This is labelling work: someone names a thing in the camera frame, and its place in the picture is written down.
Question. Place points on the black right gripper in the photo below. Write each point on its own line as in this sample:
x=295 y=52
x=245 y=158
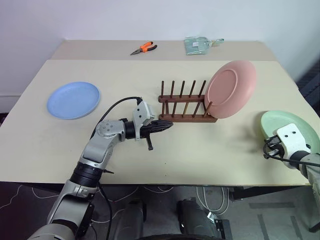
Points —
x=278 y=146

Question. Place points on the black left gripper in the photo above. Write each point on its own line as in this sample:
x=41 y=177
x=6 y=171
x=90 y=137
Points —
x=148 y=130

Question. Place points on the green plate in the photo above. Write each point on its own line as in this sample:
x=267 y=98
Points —
x=275 y=120

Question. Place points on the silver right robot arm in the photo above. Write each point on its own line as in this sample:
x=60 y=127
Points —
x=310 y=162

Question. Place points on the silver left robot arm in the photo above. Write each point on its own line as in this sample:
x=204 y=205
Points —
x=100 y=147

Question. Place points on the wooden dish rack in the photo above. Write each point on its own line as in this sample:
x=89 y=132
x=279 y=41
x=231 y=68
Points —
x=190 y=119

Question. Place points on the pink plate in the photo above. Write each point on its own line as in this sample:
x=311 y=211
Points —
x=230 y=87

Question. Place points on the green packaged cloth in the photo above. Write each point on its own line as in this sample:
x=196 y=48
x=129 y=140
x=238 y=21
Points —
x=197 y=46

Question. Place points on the blue plate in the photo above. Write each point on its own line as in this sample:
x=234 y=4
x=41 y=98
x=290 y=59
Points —
x=73 y=100

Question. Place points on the dark rounded robot leg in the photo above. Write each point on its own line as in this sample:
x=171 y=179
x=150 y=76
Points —
x=192 y=215

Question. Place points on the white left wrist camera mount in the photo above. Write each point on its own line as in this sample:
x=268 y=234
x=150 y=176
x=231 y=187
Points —
x=143 y=112

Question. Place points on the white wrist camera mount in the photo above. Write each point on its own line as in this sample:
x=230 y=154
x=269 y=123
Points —
x=291 y=137
x=143 y=112

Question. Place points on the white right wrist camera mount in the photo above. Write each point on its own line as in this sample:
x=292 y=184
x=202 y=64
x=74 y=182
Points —
x=291 y=137

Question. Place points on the black table frame bar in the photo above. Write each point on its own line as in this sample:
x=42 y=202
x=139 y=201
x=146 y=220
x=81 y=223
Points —
x=262 y=192

